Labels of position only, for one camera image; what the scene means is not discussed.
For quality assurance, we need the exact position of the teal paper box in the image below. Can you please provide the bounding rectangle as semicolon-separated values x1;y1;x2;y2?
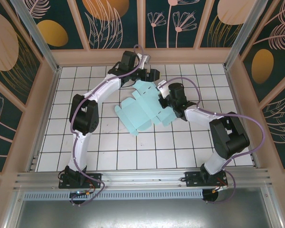
114;80;179;137

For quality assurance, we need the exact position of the grey metal sheet panel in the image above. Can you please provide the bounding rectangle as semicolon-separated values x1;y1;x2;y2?
3;186;285;228

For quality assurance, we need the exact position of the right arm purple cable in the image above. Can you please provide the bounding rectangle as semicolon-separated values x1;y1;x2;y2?
159;77;266;205

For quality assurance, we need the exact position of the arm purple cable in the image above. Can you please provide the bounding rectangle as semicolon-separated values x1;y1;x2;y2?
70;44;146;206
159;77;266;205

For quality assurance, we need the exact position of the long aluminium base rail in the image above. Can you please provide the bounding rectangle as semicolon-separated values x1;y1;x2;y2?
13;168;274;190

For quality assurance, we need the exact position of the aluminium frame post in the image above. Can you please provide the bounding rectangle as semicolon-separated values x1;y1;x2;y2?
10;0;62;73
224;0;273;70

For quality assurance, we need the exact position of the short aluminium side rail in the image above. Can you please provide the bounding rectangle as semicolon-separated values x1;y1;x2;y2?
250;152;262;170
28;155;40;172

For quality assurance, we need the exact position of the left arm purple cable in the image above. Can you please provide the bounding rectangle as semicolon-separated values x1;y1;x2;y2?
70;44;146;206

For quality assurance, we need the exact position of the slotted grey cable duct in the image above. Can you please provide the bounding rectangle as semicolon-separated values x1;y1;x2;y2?
23;189;204;200

